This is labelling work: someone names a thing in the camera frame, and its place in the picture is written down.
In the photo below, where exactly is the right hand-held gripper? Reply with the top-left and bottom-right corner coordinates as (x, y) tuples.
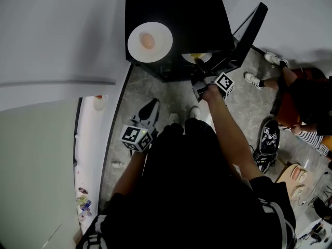
(191, 58), (236, 103)

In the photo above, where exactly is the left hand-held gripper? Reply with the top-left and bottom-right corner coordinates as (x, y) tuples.
(120, 99), (160, 154)

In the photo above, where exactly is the white plate with yellow food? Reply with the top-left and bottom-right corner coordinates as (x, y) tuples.
(181, 52), (213, 64)

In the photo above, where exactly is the brown round food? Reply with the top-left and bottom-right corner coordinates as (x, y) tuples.
(139, 32), (156, 49)

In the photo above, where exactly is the white plate with brown food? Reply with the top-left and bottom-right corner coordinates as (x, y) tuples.
(127, 21), (174, 64)

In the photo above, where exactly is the person's left forearm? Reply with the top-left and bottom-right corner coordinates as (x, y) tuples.
(110, 149), (146, 201)

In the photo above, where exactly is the person's right forearm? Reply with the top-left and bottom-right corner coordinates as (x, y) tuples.
(206, 97), (266, 184)

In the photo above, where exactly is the person's right hand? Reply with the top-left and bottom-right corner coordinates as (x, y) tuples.
(201, 84), (224, 101)

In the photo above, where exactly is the person's white shoe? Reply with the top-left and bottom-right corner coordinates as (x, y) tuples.
(168, 112), (180, 126)
(188, 106), (201, 120)

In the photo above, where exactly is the white bowl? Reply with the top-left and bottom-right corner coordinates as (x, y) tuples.
(92, 95), (108, 112)

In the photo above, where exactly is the white shelf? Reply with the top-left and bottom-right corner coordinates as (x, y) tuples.
(73, 94), (109, 235)

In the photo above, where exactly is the person's black clothing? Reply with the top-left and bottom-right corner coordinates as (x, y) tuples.
(75, 118), (298, 249)

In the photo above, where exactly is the cluster of small bottles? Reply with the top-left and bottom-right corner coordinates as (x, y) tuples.
(76, 187), (93, 218)

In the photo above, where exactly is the wooden board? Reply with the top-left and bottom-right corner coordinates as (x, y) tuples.
(275, 163), (308, 200)

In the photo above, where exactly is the black tripod stand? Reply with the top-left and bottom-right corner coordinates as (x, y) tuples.
(310, 190), (332, 220)

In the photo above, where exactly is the white table with clutter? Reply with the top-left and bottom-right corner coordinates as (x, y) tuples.
(295, 216), (332, 249)

